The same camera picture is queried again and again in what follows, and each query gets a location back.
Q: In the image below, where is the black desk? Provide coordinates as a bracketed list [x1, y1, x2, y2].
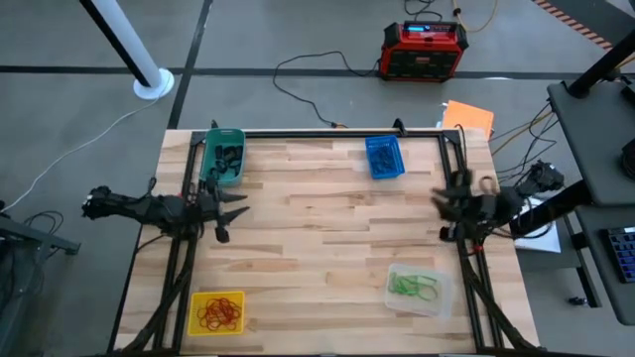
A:
[547, 78, 635, 207]

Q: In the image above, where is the tall pole with white base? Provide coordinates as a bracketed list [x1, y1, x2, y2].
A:
[78, 0, 176, 101]

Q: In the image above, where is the red black power station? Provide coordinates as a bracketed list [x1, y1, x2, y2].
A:
[378, 20, 470, 83]

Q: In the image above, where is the teal plastic basket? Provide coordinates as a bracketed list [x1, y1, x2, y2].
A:
[198, 127, 247, 188]

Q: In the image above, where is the blue plastic basket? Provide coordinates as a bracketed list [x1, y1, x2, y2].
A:
[364, 134, 407, 180]

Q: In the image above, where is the black power cable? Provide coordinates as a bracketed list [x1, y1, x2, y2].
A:
[272, 50, 383, 128]

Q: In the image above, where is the white floor cable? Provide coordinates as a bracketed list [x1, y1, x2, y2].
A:
[0, 96, 163, 215]

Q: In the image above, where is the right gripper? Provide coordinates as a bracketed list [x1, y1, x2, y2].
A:
[430, 170, 502, 234]

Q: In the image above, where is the black diagonal beam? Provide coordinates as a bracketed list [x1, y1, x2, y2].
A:
[509, 179, 594, 240]

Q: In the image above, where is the yellow black cable bundle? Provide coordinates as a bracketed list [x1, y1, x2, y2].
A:
[495, 96, 560, 168]

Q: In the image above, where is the round black object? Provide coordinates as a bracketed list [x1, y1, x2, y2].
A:
[619, 138, 635, 180]

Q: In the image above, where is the dark grey desk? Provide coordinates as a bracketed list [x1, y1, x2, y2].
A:
[574, 203, 635, 326]

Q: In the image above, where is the yellow floor cable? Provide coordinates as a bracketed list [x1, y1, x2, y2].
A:
[451, 0, 499, 34]

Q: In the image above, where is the yellow plastic basket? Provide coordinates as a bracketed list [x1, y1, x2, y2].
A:
[187, 290, 247, 337]

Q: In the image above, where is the orange paper sheet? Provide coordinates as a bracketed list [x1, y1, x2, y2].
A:
[441, 99, 496, 138]

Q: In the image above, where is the red rubber band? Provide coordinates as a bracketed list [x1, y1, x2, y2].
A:
[217, 302, 244, 331]
[207, 296, 239, 321]
[196, 299, 224, 332]
[200, 297, 234, 326]

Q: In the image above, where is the clear plastic container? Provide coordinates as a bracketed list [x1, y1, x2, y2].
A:
[383, 263, 455, 319]

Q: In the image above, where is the black keyboard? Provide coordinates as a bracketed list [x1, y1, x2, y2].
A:
[601, 226, 635, 285]

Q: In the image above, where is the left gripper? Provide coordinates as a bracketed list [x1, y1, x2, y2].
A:
[193, 177, 251, 229]

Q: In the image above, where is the white paper sheet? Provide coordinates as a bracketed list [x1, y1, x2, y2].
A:
[510, 197, 563, 255]

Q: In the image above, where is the black diagonal post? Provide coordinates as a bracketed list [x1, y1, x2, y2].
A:
[568, 29, 635, 99]

